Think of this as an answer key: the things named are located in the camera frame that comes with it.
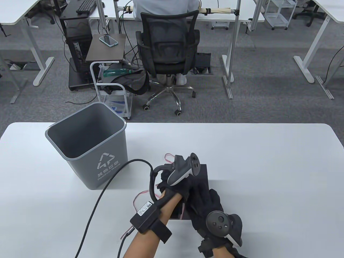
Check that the person's right hand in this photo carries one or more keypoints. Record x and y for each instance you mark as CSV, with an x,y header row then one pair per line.
x,y
204,207

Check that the person's left hand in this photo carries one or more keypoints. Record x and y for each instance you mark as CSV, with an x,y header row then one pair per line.
x,y
182,188

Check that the black gift box lid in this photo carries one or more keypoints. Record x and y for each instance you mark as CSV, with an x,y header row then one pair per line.
x,y
204,177

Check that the black gift box base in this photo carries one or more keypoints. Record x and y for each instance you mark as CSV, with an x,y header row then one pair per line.
x,y
177,213

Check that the pink ribbon bow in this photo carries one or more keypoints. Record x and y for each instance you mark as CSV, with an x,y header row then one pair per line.
x,y
168,154

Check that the person's left forearm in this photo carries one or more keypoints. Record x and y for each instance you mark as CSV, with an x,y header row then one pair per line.
x,y
170,208

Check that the person's right forearm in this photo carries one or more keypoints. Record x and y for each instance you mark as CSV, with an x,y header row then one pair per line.
x,y
220,254

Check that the black floor socket box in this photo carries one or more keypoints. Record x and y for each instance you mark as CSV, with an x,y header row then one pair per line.
x,y
203,60

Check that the black and white hand controller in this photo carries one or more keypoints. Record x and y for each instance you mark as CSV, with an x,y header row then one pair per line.
x,y
178,172
217,223

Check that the white rolling cart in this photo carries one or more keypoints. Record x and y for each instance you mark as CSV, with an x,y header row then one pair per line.
x,y
125,103

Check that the grey plastic trash bin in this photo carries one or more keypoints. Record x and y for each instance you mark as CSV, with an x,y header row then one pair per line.
x,y
88,129

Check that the grey backpack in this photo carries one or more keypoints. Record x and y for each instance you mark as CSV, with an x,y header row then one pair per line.
x,y
131,78

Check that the green bottle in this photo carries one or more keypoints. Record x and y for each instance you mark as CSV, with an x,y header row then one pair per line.
x,y
115,72

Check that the black mesh office chair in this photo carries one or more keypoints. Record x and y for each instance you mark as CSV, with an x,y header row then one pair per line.
x,y
166,48

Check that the dark brown side table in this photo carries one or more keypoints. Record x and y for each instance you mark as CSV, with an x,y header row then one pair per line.
x,y
107,53

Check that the smartphone in blue case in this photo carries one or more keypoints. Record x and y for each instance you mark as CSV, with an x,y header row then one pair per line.
x,y
108,40

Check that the white drawer unit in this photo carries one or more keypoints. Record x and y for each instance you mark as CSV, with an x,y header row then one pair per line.
x,y
219,24

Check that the black computer tower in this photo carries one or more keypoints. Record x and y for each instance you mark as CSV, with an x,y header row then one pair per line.
x,y
78,40

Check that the beige rolled bundle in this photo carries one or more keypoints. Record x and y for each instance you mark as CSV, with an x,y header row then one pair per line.
x,y
220,10

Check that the white office desk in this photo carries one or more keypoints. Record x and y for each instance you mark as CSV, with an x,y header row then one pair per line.
x,y
333,8
250,16
13,10

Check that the black keyboard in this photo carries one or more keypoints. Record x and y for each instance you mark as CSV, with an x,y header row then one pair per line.
x,y
86,6

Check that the aluminium frame post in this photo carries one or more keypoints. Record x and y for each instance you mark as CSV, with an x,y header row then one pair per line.
x,y
116,18
326,91
17,92
234,40

